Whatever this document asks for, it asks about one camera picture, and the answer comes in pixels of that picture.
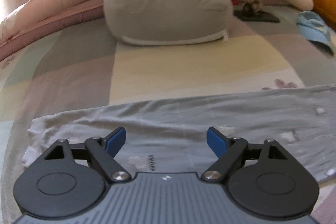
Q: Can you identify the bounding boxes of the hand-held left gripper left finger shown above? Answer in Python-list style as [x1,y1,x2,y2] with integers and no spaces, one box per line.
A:
[43,126,132,183]

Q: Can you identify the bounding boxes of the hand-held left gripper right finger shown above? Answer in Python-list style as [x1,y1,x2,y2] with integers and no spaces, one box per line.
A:
[202,127,289,183]

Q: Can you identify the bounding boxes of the grey pants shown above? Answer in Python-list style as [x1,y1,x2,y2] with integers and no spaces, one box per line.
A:
[22,84,336,184]

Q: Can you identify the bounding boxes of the small flower ornament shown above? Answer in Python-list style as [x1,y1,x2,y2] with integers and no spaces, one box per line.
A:
[241,0,264,16]

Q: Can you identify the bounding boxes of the blue cap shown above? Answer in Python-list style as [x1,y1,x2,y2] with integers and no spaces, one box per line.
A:
[296,10,334,56]

